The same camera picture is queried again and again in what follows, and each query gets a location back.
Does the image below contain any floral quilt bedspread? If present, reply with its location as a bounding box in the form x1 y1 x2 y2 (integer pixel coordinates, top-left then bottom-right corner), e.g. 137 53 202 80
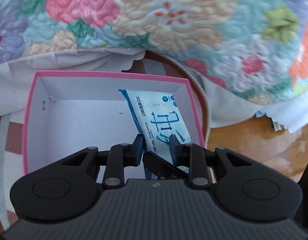
0 0 308 105

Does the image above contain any pink cardboard box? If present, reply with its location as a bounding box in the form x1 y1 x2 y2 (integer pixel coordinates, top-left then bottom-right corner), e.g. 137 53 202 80
22 71 205 173

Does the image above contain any blue white wet wipes pack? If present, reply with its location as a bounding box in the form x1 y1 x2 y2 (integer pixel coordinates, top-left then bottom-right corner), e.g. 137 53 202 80
119 89 192 163

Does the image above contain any grey checkered rug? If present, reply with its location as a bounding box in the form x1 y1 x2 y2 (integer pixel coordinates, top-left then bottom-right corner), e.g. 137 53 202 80
0 52 209 232

